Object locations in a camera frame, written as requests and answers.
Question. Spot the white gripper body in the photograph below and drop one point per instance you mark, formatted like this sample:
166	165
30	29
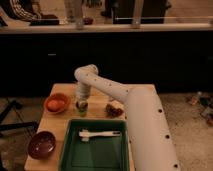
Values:
82	91

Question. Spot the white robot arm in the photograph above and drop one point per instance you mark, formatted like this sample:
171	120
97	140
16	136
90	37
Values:
151	141

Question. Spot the white utensil in tray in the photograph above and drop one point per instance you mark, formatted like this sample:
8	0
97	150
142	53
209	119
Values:
86	135

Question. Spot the green plastic tray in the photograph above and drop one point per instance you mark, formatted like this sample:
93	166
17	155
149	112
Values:
98	153

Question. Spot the orange bowl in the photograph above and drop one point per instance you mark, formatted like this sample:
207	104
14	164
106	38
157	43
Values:
56	103

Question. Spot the brown textured object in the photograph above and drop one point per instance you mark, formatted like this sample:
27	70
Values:
113	112

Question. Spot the black stand legs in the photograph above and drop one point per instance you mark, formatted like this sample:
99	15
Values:
15	116

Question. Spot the dark red bowl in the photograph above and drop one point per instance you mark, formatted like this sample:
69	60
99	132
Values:
42	145

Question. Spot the clutter on floor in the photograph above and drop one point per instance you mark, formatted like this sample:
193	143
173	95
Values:
206	101

